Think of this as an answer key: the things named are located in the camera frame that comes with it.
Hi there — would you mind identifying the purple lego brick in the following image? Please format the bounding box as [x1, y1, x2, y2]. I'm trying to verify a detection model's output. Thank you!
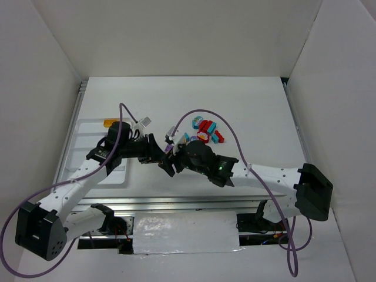
[164, 144, 174, 154]

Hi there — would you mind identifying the large yellow lego brick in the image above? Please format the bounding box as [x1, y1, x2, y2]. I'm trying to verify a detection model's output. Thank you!
[103, 119, 119, 128]

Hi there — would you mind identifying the small teal lego cube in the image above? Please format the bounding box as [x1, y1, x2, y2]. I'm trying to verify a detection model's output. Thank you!
[183, 133, 190, 142]

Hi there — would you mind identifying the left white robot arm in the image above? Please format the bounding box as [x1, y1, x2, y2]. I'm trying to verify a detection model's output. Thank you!
[15, 122, 164, 261]

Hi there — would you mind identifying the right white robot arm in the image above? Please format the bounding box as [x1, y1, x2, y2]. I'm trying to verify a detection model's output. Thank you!
[159, 141, 333, 223]

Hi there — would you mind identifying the red white flower lego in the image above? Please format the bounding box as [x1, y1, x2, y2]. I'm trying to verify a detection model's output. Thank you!
[196, 130, 210, 144]

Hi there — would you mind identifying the teal red small lego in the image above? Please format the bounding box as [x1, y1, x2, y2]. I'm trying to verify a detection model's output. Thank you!
[211, 130, 224, 144]

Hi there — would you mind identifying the red lego brick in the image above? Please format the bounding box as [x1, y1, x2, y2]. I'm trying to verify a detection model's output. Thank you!
[199, 120, 216, 135]

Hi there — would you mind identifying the teal printed round lego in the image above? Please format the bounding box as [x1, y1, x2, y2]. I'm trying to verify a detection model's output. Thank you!
[192, 116, 203, 129]

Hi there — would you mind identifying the teal lego brick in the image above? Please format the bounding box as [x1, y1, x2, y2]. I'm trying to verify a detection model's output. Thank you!
[206, 121, 217, 136]

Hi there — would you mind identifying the white compartment sorting tray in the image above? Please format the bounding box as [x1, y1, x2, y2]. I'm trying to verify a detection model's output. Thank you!
[60, 119, 127, 186]

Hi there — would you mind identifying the white foil cover panel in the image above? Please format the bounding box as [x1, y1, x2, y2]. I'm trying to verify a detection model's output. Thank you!
[133, 211, 240, 254]

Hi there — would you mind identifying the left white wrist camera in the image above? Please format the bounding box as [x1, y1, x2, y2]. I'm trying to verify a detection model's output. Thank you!
[133, 117, 152, 132]

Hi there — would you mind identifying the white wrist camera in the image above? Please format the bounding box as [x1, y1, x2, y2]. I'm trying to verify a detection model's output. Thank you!
[165, 126, 184, 150]
[133, 117, 152, 132]

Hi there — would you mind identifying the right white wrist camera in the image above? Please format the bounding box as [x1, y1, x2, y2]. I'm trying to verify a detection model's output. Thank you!
[165, 126, 184, 150]

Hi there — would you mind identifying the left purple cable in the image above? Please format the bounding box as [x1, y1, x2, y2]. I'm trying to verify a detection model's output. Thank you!
[0, 102, 142, 278]

